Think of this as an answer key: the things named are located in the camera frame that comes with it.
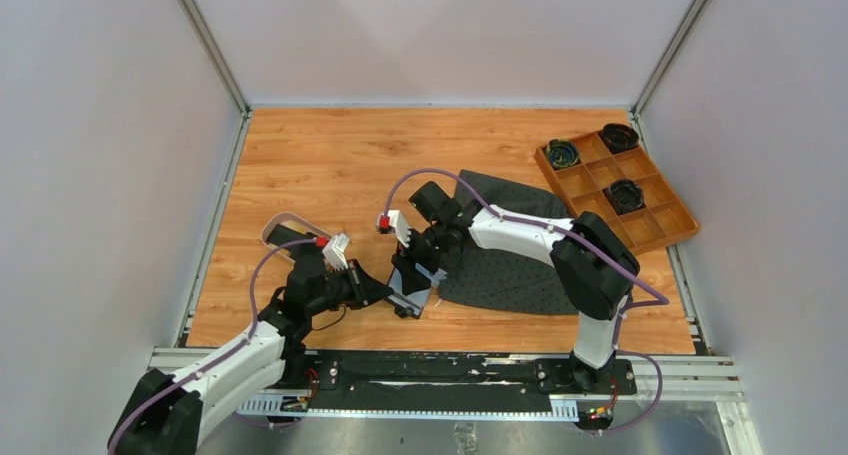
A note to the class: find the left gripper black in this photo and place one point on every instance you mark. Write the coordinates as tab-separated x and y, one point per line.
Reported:
369	289

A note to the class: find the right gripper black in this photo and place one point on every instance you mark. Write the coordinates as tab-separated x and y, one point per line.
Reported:
412	279

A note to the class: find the black leather card holder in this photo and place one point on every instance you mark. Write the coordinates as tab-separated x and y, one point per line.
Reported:
411	284

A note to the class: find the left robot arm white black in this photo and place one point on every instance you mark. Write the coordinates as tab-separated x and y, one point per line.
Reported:
174	413

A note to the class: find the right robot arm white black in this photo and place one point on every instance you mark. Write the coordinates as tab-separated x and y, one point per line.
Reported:
595	268

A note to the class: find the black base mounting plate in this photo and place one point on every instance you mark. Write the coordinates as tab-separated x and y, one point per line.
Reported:
444	383

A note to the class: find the pink oval tray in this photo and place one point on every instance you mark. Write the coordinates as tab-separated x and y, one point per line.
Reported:
293	221

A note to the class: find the coiled black belt middle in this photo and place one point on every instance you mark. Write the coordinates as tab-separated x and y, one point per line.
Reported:
625	196

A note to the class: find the coiled black belt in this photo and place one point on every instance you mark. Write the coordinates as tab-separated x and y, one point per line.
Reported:
625	196
619	138

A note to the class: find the coiled black belt top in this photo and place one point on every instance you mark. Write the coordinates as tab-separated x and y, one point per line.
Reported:
619	138

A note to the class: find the brown wooden compartment tray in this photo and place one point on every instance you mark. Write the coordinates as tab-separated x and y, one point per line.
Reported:
608	173

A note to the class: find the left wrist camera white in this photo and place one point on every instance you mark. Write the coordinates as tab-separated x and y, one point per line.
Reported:
334	251

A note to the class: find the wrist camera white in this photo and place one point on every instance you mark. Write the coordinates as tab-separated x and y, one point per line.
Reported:
394	222
334	251

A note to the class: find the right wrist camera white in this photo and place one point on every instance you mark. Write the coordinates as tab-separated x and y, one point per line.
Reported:
394	222

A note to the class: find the aluminium frame rail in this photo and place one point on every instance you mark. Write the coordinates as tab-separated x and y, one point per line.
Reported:
662	378

